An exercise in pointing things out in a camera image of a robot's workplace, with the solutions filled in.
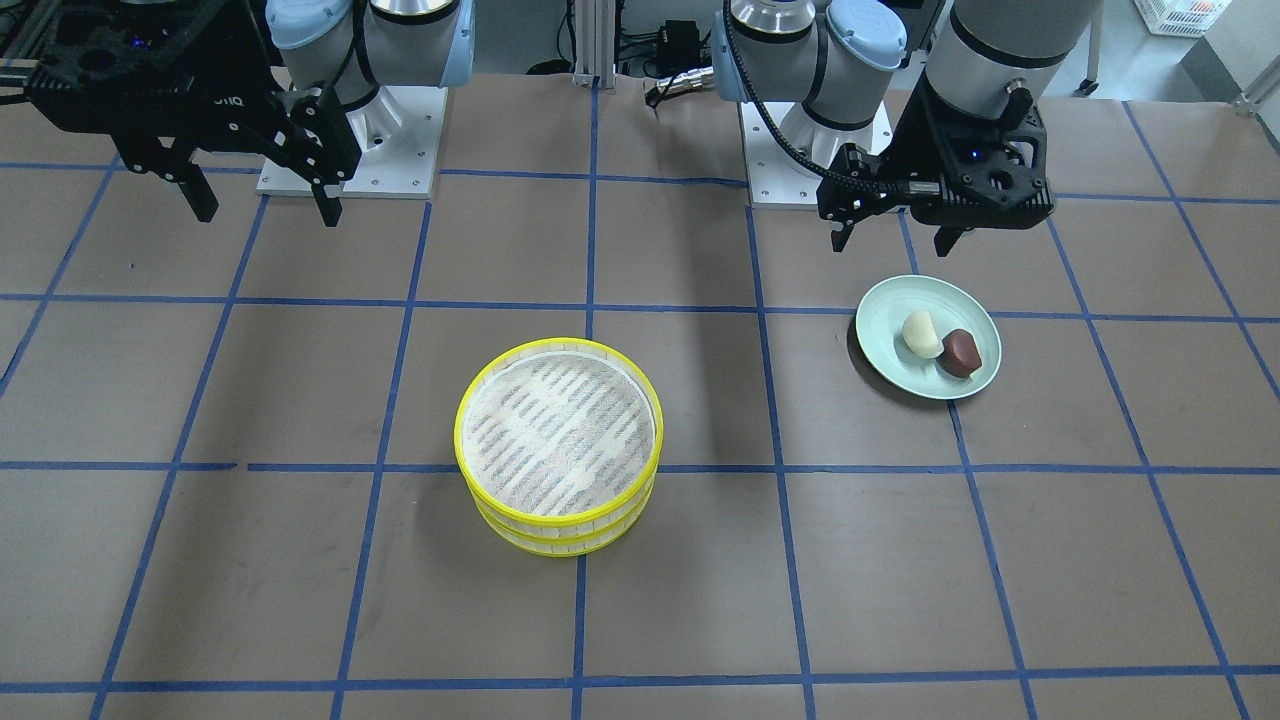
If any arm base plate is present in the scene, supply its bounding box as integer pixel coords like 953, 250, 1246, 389
739, 102, 892, 211
256, 86, 449, 199

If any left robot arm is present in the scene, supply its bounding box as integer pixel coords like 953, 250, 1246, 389
710, 1, 1100, 256

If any yellow steamer layer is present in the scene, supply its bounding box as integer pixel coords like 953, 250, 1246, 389
472, 480, 655, 557
453, 337, 666, 527

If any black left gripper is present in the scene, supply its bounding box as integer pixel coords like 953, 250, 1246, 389
815, 79, 1056, 258

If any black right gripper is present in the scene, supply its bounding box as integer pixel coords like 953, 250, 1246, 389
24, 1, 362, 228

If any white steamed bun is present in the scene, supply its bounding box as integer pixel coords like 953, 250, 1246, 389
900, 310, 945, 360

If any light green plate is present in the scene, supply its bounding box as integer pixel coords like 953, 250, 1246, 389
854, 275, 1004, 400

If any brown steamed bun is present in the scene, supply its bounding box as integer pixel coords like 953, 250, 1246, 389
937, 328, 984, 379

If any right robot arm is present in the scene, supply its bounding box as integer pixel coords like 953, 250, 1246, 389
3, 1, 475, 227

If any white plastic basket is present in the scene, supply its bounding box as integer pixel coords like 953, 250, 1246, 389
1132, 0, 1231, 38

